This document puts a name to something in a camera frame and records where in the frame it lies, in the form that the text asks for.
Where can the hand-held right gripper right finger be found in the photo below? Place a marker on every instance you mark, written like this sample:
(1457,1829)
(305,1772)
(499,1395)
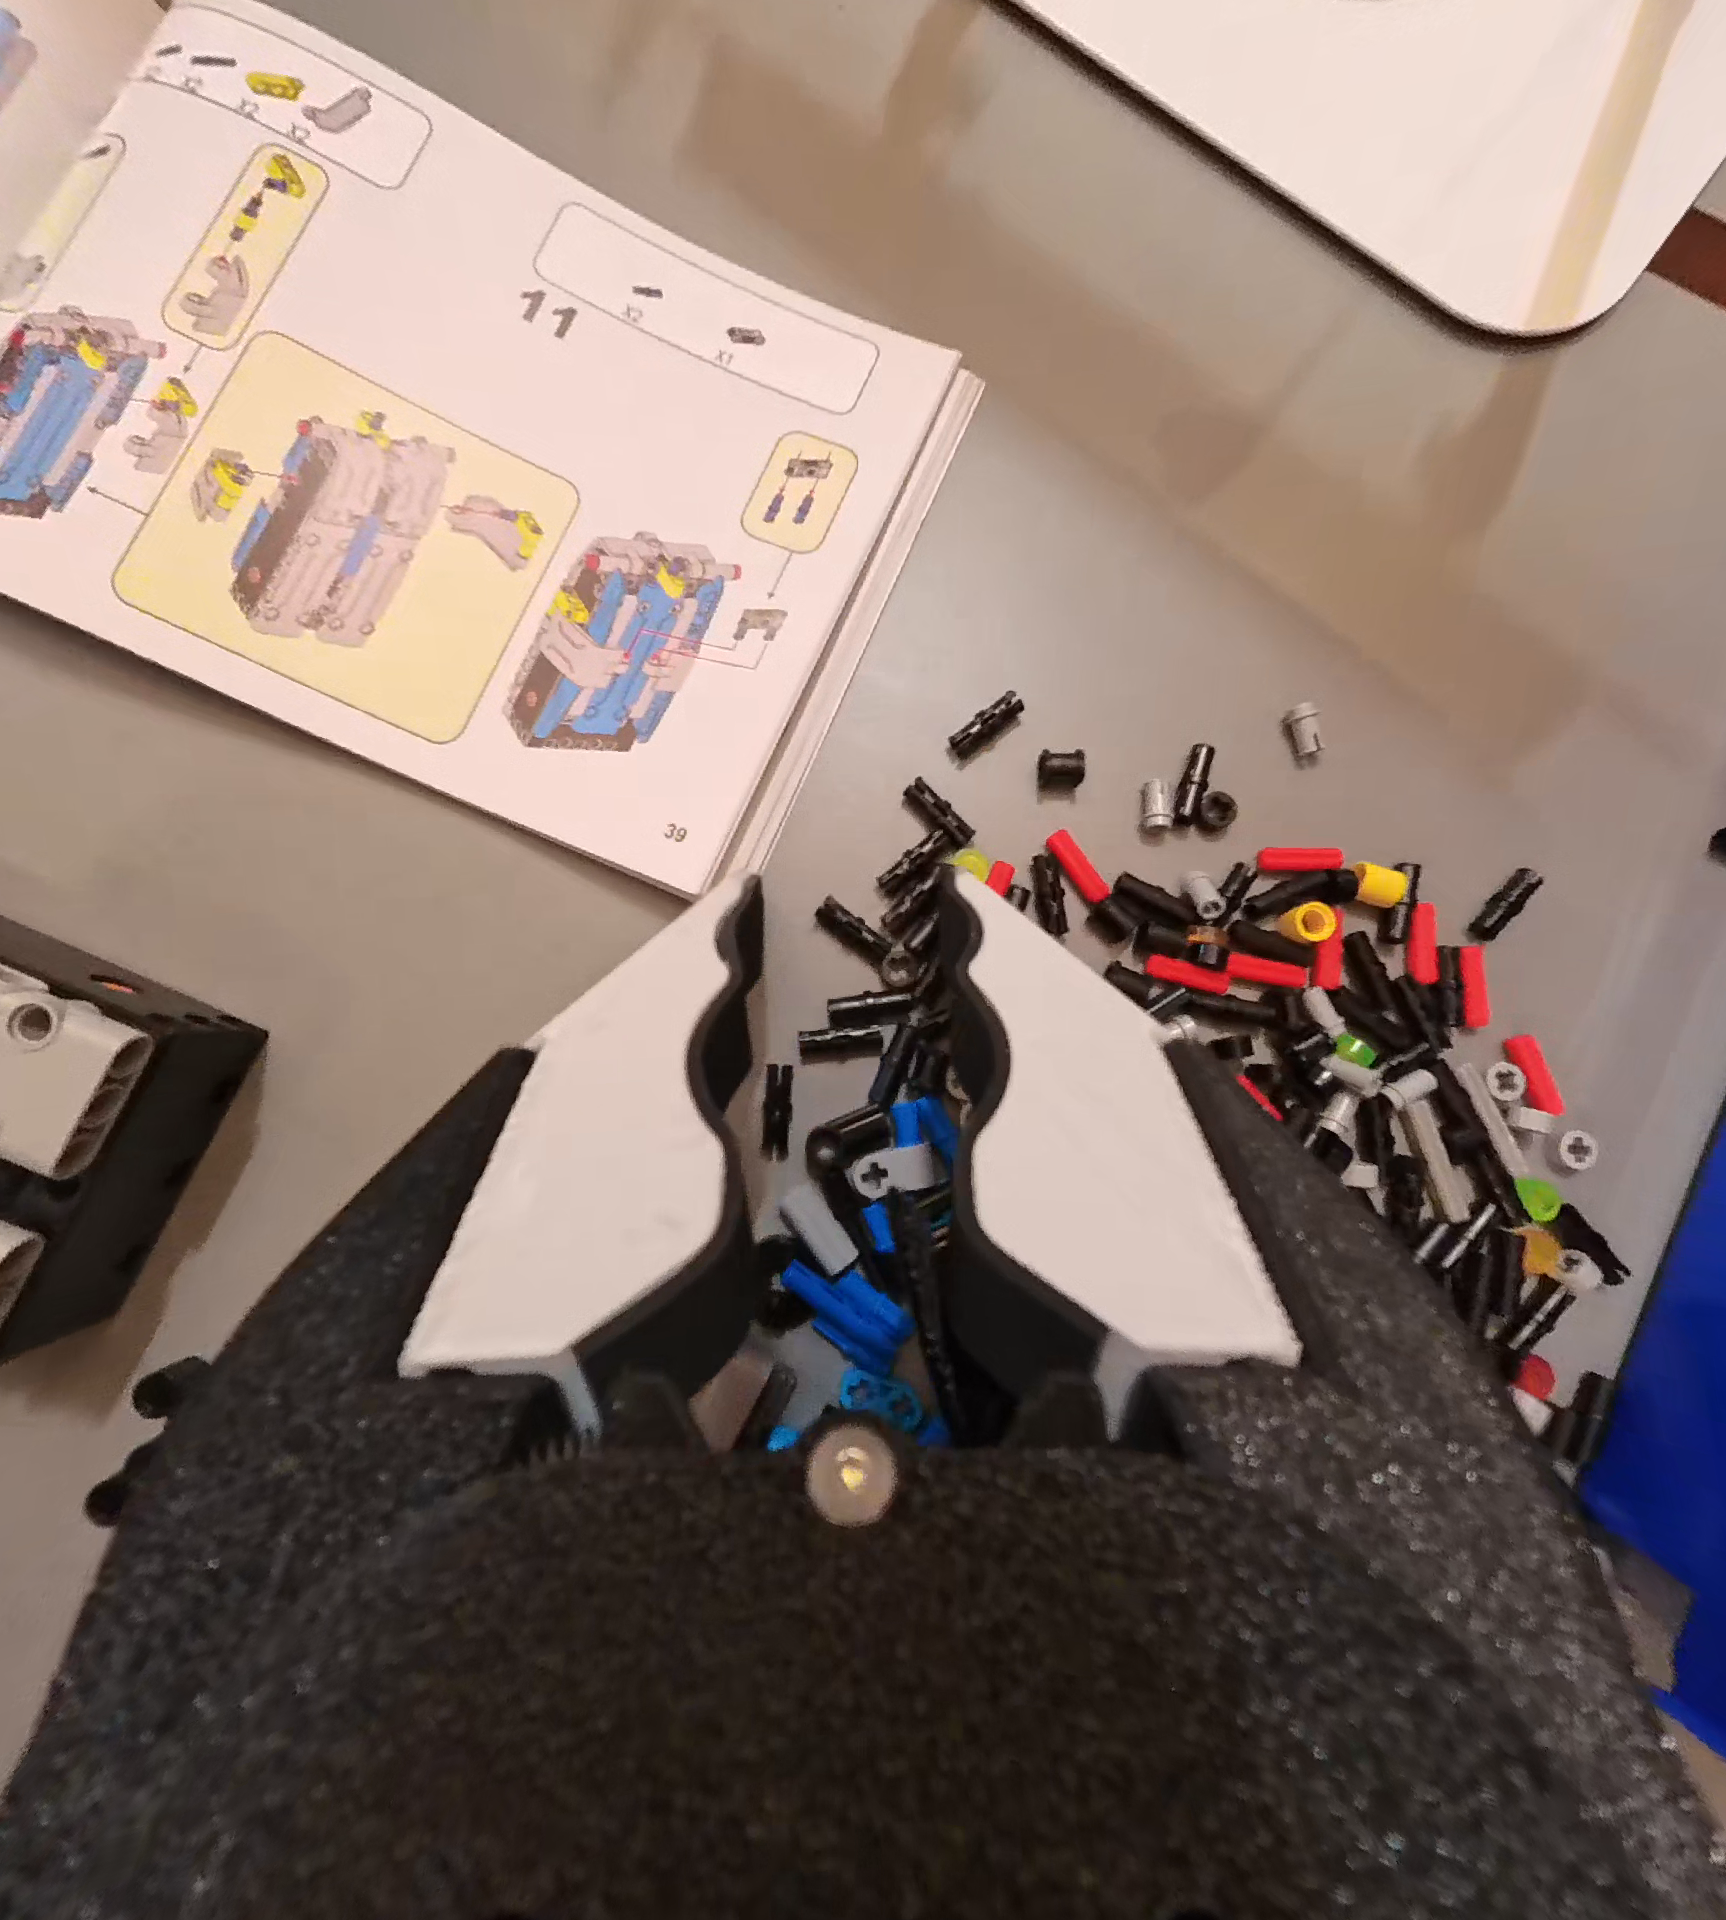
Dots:
(1132,1201)

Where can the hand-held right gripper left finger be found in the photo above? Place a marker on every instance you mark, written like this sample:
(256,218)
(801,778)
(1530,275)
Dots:
(577,1201)

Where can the pile of small toy pieces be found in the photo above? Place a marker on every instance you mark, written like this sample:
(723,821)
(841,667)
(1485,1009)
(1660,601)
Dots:
(1327,1021)

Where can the instruction booklet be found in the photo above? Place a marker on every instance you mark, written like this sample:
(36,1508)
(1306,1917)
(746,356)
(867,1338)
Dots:
(503,450)

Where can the white stand with wooden board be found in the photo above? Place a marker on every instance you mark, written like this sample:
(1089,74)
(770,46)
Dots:
(1403,121)

